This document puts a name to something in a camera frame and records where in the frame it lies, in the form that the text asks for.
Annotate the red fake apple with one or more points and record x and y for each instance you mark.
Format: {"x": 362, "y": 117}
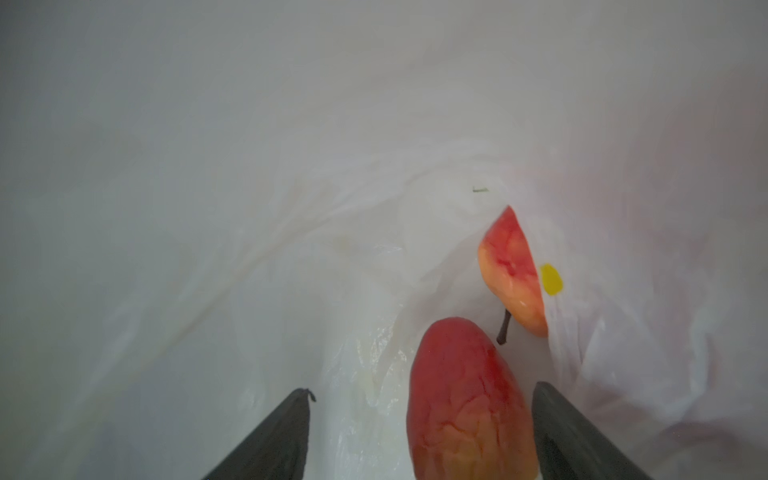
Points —
{"x": 467, "y": 417}

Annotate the white plastic bag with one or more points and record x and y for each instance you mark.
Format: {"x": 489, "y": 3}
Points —
{"x": 208, "y": 204}

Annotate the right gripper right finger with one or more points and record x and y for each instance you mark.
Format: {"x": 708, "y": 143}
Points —
{"x": 570, "y": 447}

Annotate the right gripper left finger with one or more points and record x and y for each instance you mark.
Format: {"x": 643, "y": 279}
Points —
{"x": 276, "y": 449}

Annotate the red orange fake fruit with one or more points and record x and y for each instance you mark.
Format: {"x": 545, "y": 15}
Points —
{"x": 507, "y": 267}

